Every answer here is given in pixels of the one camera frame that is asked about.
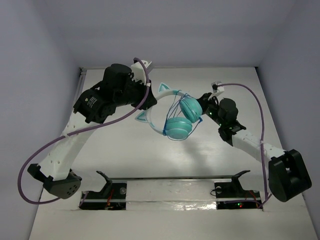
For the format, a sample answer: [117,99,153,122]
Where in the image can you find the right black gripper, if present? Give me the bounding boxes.
[188,92,226,127]

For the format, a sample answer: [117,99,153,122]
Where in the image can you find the teal cat-ear headphones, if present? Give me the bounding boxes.
[135,82,203,141]

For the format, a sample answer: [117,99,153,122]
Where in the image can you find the blue headphone cable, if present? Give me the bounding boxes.
[162,90,203,142]

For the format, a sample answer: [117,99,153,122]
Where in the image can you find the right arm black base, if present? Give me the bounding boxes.
[210,170,263,210]

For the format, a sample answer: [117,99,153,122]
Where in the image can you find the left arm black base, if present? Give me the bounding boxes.
[78,170,127,211]

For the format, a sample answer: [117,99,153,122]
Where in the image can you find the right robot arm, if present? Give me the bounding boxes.
[197,93,312,202]

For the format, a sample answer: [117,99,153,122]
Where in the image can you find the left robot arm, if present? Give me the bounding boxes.
[23,58,157,200]

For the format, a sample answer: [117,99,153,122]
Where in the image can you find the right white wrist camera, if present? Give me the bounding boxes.
[208,81,225,100]

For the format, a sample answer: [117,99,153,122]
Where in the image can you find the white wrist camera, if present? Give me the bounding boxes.
[130,59,153,85]
[208,81,225,100]

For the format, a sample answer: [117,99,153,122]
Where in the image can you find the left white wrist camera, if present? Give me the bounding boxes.
[130,59,153,85]

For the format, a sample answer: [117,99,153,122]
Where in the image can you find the left side aluminium rail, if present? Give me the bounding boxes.
[71,67,87,113]

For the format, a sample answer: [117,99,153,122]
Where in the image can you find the aluminium rail with foil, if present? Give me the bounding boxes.
[79,176,271,212]

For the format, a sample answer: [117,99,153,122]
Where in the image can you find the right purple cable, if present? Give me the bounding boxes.
[217,82,272,210]

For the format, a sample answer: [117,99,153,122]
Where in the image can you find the purple cable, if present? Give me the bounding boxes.
[217,82,272,210]
[17,57,152,210]

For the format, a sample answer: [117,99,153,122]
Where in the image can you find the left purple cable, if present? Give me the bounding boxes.
[17,57,152,210]

